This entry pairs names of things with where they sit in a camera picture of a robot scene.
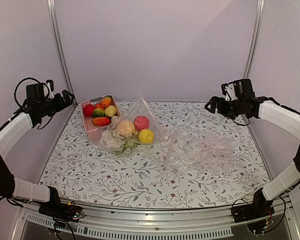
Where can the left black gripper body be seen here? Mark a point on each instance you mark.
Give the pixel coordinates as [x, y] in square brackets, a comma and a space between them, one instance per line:
[54, 107]

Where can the floral tablecloth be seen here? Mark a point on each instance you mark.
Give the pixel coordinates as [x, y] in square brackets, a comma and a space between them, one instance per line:
[81, 170]

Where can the pink plastic basket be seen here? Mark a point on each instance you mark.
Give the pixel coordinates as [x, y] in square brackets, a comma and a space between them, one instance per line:
[93, 132]

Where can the orange plush carrot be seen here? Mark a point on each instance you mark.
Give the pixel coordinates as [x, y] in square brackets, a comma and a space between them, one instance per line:
[105, 102]

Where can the beige plush garlic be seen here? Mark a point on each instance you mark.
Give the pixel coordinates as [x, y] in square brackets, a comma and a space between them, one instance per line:
[116, 119]

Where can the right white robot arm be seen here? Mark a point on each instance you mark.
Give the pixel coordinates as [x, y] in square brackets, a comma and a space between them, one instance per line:
[282, 129]

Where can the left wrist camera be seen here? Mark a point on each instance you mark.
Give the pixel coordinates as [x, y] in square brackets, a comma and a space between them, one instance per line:
[49, 86]

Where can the left aluminium frame post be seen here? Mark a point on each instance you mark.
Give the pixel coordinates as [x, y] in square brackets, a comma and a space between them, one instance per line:
[52, 12]

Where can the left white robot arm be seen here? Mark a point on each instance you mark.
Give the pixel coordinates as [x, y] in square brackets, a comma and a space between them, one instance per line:
[40, 102]

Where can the right aluminium frame post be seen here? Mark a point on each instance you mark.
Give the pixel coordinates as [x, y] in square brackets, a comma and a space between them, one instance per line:
[255, 37]

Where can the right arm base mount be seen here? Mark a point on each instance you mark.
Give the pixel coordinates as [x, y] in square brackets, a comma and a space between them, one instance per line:
[252, 212]

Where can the red plush tomato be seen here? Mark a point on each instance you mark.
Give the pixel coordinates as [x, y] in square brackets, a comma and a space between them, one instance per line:
[141, 122]

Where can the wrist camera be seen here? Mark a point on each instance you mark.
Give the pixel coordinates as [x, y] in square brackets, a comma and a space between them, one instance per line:
[49, 86]
[228, 91]

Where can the green plush pepper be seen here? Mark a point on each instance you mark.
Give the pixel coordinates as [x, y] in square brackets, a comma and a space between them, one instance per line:
[127, 148]

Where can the pink dotted zip bag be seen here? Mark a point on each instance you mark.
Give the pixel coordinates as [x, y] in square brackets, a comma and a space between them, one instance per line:
[139, 107]

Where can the yellow knitted ball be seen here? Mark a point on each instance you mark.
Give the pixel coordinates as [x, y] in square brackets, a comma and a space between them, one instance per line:
[110, 111]

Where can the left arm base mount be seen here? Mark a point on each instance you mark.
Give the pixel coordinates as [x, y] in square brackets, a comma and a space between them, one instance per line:
[67, 212]

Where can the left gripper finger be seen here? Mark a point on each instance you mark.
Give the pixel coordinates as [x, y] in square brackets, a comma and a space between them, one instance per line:
[68, 96]
[66, 103]

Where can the yellow plush lemon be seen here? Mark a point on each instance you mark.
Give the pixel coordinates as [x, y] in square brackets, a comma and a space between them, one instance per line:
[146, 136]

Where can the aluminium frame post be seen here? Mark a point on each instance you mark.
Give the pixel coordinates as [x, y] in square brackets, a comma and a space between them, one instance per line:
[52, 12]
[255, 37]

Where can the green plush mango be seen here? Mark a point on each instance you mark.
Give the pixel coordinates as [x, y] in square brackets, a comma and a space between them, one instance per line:
[98, 112]

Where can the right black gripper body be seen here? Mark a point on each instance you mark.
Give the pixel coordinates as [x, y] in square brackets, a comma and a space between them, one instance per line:
[228, 111]

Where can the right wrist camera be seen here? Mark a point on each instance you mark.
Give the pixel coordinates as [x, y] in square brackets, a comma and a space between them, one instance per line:
[228, 91]

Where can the front aluminium rail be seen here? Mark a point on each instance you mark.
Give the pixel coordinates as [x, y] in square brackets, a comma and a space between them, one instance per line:
[105, 222]

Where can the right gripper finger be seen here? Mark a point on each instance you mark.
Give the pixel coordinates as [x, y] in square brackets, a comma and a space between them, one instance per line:
[212, 102]
[210, 108]

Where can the crinkled clear zip bag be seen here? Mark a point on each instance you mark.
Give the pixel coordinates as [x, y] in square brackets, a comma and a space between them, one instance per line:
[197, 150]

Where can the white plush cauliflower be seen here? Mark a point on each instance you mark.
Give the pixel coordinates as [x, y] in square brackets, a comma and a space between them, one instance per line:
[110, 142]

